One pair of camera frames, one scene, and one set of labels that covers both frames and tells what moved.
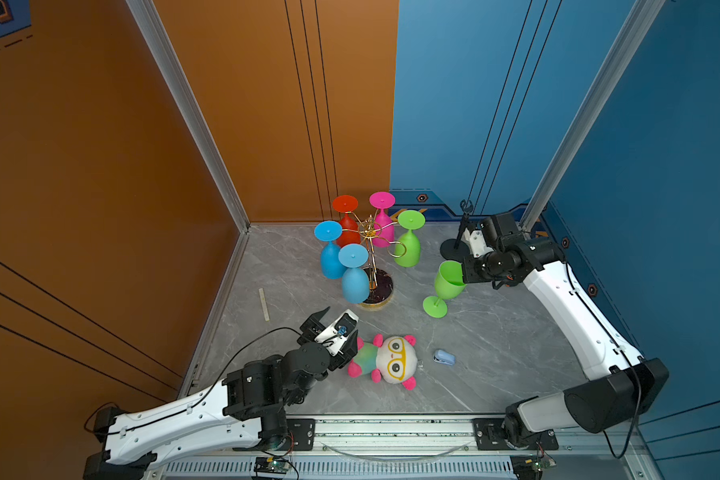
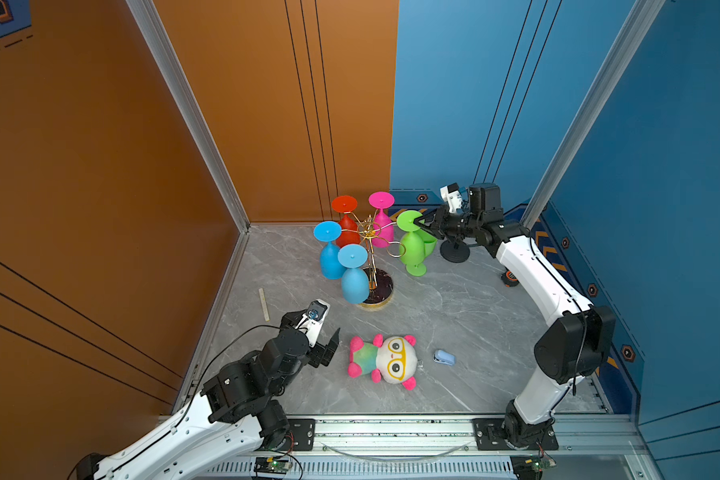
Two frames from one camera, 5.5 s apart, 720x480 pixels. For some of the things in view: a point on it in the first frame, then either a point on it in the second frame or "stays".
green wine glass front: x=449 y=284 to x=412 y=253
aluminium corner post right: x=618 y=60 stays
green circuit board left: x=271 y=465 stays
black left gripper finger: x=312 y=325 to x=292 y=318
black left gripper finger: x=350 y=349 to x=330 y=349
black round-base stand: x=458 y=249 stays
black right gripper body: x=482 y=268 to x=458 y=226
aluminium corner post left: x=156 y=34 stays
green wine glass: x=407 y=247 to x=406 y=221
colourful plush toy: x=392 y=361 stays
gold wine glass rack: x=380 y=283 stays
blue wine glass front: x=355 y=282 stays
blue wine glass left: x=329 y=230 stays
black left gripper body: x=332 y=361 to x=316 y=350
